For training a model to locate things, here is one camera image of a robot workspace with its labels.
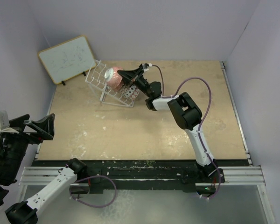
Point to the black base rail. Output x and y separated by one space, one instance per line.
184 175

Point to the yellow framed whiteboard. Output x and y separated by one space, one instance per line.
68 59

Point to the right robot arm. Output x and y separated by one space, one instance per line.
185 112

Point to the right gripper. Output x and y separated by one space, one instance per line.
131 76

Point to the brown patterned bowl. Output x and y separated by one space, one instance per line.
125 91

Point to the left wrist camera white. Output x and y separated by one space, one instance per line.
4 123

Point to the white wire dish rack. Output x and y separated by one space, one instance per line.
103 92

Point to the grey leaf bowl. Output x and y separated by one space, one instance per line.
112 77
117 88

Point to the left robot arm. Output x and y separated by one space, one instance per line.
28 211

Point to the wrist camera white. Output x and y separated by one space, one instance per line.
145 66
4 123

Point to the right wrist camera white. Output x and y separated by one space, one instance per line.
145 66

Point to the red patterned bowl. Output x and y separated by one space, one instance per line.
134 94

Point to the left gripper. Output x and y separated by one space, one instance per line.
44 128

